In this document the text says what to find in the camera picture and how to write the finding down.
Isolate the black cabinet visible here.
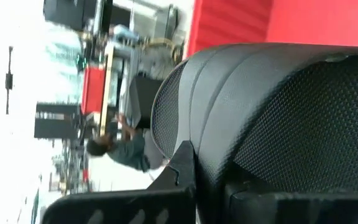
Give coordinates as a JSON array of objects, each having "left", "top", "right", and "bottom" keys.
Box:
[
  {"left": 43, "top": 0, "right": 98, "bottom": 32},
  {"left": 34, "top": 101, "right": 80, "bottom": 140}
]

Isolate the red plastic bin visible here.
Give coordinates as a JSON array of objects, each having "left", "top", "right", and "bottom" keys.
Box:
[{"left": 186, "top": 0, "right": 358, "bottom": 58}]

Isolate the black box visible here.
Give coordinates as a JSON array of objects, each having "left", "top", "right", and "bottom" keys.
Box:
[{"left": 128, "top": 76, "right": 164, "bottom": 130}]

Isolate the black slide sandal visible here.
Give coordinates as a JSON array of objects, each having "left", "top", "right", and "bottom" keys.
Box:
[{"left": 150, "top": 42, "right": 358, "bottom": 195}]

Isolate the grey metal cabinet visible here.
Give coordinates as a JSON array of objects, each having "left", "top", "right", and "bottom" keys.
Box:
[{"left": 129, "top": 4, "right": 180, "bottom": 41}]

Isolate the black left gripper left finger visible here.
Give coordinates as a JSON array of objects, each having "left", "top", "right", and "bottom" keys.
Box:
[{"left": 146, "top": 140, "right": 198, "bottom": 192}]

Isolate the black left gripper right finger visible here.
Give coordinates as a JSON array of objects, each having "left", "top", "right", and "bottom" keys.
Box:
[{"left": 224, "top": 183, "right": 280, "bottom": 224}]

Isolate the ceiling lamp on rod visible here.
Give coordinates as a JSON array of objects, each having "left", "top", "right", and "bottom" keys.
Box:
[{"left": 4, "top": 45, "right": 14, "bottom": 115}]

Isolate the person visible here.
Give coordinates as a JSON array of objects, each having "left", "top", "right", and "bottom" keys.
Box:
[{"left": 85, "top": 113, "right": 167, "bottom": 174}]

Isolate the wooden work table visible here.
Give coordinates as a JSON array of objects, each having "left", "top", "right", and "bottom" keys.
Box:
[{"left": 99, "top": 46, "right": 115, "bottom": 136}]

